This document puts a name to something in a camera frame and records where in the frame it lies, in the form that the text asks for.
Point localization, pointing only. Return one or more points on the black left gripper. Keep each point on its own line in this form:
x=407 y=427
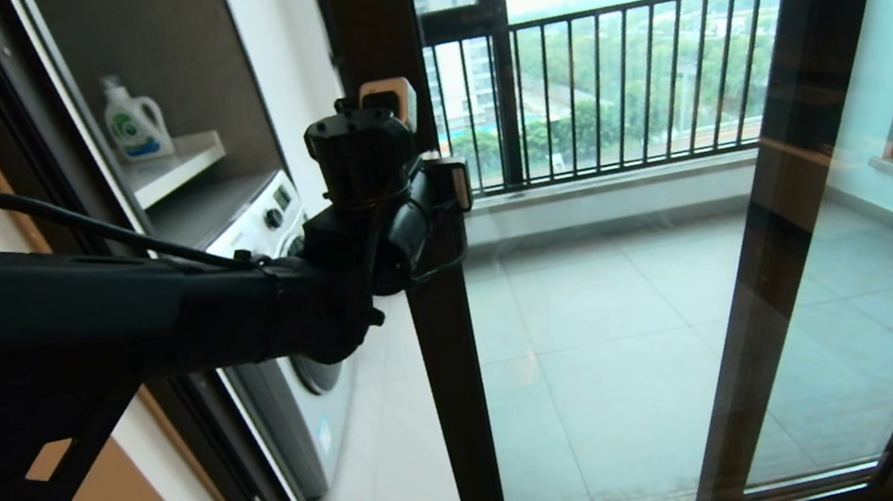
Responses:
x=398 y=231

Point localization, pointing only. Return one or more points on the dark brown sliding glass door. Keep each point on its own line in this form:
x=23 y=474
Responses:
x=457 y=394

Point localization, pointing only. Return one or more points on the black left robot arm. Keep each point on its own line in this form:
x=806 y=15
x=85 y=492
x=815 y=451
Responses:
x=61 y=333

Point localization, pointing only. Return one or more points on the long dark balcony railing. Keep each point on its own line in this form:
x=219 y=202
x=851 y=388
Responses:
x=641 y=6

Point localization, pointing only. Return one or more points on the silver front-load washing machine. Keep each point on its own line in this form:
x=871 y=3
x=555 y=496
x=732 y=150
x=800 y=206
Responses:
x=304 y=401

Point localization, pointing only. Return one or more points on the white detergent bottle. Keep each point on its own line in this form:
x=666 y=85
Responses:
x=137 y=125

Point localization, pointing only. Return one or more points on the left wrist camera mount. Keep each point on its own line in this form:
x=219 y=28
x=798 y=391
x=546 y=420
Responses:
x=362 y=151

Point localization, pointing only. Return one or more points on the dark window frame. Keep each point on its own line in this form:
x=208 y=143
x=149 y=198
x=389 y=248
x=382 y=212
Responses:
x=507 y=95

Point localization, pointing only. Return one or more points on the white wall shelf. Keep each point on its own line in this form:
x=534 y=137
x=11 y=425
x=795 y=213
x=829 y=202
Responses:
x=174 y=167

